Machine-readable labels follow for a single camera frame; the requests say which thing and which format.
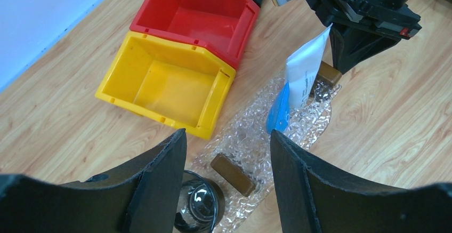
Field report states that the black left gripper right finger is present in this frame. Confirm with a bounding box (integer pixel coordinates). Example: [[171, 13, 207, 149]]
[[270, 130, 451, 232]]

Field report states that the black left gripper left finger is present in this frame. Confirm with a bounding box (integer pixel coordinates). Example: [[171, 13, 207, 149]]
[[1, 129, 187, 232]]

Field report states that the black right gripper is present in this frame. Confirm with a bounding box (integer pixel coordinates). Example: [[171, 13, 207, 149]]
[[306, 0, 422, 74]]

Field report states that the white toothpaste tube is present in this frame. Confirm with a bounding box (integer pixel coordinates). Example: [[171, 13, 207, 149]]
[[285, 25, 332, 109]]

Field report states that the clear textured toiletry holder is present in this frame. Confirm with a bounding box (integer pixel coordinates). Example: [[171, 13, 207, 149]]
[[210, 62, 342, 197]]

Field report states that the blue toothpaste tube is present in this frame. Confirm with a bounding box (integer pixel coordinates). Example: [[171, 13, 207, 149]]
[[265, 83, 290, 134]]

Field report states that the clear textured glass tray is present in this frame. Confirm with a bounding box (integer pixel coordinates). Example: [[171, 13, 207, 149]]
[[186, 71, 341, 232]]

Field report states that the yellow plastic bin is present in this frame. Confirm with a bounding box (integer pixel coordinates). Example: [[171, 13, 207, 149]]
[[95, 31, 236, 139]]

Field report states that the red plastic bin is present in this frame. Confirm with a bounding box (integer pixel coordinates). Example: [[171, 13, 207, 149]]
[[130, 0, 260, 70]]

